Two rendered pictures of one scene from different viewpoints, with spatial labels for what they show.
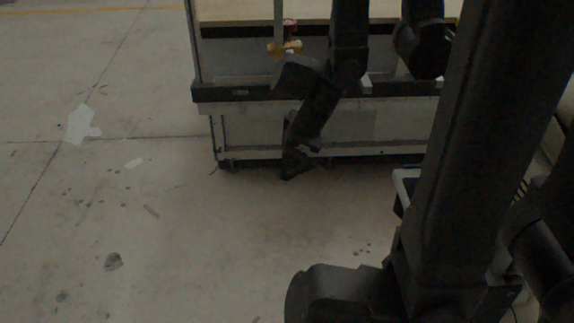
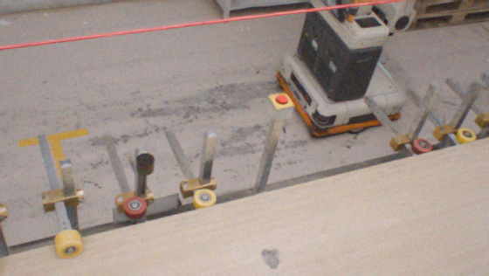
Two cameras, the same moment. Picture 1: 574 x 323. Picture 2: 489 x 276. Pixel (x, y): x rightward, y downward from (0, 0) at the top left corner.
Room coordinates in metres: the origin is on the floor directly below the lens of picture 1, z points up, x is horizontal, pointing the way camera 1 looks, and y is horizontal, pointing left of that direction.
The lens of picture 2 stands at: (2.91, -2.53, 2.52)
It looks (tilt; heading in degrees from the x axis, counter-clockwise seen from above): 45 degrees down; 152
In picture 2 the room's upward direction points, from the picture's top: 11 degrees clockwise
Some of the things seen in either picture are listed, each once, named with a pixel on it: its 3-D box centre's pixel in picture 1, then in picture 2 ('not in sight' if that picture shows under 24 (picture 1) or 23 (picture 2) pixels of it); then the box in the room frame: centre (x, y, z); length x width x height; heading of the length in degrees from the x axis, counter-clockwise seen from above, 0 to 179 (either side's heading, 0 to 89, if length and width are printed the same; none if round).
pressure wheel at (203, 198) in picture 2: not in sight; (203, 205); (1.70, -2.00, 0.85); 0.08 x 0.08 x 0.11
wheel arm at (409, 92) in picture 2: not in sight; (433, 119); (1.43, -0.76, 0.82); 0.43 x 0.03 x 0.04; 3
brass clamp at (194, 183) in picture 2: not in sight; (198, 186); (1.59, -1.99, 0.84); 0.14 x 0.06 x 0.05; 93
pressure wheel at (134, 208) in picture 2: not in sight; (134, 213); (1.67, -2.25, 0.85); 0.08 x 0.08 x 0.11
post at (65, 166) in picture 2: not in sight; (71, 208); (1.62, -2.46, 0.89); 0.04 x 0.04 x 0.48; 3
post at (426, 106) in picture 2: not in sight; (416, 125); (1.53, -0.97, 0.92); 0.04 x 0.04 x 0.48; 3
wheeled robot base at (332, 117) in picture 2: not in sight; (340, 86); (0.43, -0.57, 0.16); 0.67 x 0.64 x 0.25; 92
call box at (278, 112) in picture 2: not in sight; (279, 107); (1.57, -1.71, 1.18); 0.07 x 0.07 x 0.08; 3
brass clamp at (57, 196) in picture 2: not in sight; (63, 198); (1.62, -2.49, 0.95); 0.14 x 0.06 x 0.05; 93
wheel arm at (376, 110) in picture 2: not in sight; (391, 128); (1.44, -1.01, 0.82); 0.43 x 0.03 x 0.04; 3
